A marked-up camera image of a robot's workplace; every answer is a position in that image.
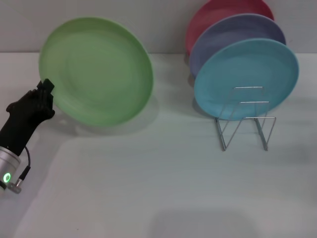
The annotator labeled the green plastic plate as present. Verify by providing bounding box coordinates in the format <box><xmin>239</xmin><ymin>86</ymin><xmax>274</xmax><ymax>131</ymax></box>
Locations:
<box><xmin>38</xmin><ymin>16</ymin><xmax>154</xmax><ymax>127</ymax></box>

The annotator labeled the pink plastic plate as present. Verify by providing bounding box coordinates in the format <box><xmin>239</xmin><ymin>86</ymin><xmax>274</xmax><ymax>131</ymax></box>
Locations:
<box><xmin>185</xmin><ymin>0</ymin><xmax>275</xmax><ymax>57</ymax></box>

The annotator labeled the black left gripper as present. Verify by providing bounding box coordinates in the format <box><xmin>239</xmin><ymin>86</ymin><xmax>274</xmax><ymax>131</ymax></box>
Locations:
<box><xmin>0</xmin><ymin>78</ymin><xmax>55</xmax><ymax>159</ymax></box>

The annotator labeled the light blue plastic plate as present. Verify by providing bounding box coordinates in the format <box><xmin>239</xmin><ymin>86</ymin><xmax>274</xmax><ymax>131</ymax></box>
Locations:
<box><xmin>194</xmin><ymin>37</ymin><xmax>300</xmax><ymax>120</ymax></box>

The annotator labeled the silver wire plate rack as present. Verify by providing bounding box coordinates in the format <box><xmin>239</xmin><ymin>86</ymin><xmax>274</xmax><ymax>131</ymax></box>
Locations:
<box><xmin>214</xmin><ymin>86</ymin><xmax>277</xmax><ymax>152</ymax></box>

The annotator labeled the purple plastic plate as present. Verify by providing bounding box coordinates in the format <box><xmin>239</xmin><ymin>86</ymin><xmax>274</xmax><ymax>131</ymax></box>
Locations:
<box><xmin>189</xmin><ymin>13</ymin><xmax>287</xmax><ymax>80</ymax></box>

